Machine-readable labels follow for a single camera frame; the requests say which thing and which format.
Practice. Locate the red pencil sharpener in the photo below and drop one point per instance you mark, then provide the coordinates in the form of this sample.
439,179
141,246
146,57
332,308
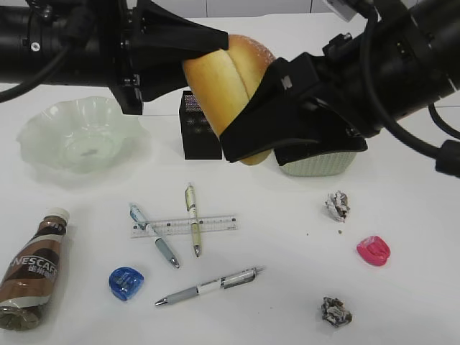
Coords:
374,250

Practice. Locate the paper ball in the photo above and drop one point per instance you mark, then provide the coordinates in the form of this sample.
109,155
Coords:
334,312
337,206

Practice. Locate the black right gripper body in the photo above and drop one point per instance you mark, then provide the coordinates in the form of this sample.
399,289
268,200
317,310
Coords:
334,81

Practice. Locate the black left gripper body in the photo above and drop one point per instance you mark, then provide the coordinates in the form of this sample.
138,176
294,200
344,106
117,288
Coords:
125,27

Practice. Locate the light green woven basket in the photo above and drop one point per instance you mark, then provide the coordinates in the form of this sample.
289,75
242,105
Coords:
317,160

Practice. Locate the pale green glass plate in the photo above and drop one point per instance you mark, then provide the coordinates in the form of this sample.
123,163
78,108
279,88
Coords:
81,136

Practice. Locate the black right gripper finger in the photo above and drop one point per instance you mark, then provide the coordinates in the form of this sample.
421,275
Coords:
294,113

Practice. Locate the brown bread roll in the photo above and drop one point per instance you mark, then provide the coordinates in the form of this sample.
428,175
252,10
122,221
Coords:
224,81

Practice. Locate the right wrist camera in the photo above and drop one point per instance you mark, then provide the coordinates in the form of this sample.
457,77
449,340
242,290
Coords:
342,9

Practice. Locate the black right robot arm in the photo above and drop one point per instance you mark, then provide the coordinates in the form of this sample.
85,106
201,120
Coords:
410,60

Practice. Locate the clear plastic ruler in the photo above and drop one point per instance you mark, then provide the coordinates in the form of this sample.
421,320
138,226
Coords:
181,226

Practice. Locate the blue pencil sharpener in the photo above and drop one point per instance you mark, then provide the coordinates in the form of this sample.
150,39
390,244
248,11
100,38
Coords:
125,282

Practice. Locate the green cream pen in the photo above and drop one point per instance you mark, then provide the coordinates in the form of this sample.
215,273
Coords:
190,200

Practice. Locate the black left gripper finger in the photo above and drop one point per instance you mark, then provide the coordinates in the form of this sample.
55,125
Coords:
159,77
162,35

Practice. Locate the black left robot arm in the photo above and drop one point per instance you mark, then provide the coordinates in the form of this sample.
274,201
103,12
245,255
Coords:
68,36

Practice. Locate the white grey pen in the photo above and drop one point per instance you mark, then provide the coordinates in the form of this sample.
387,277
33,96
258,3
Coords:
225,282

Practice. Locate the black mesh pen holder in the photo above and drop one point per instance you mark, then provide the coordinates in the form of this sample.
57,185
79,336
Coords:
199,140

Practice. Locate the Nescafe coffee bottle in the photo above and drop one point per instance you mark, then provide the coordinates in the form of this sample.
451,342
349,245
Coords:
29,281

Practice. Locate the blue white pen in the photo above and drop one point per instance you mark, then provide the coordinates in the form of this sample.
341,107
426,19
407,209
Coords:
140,222

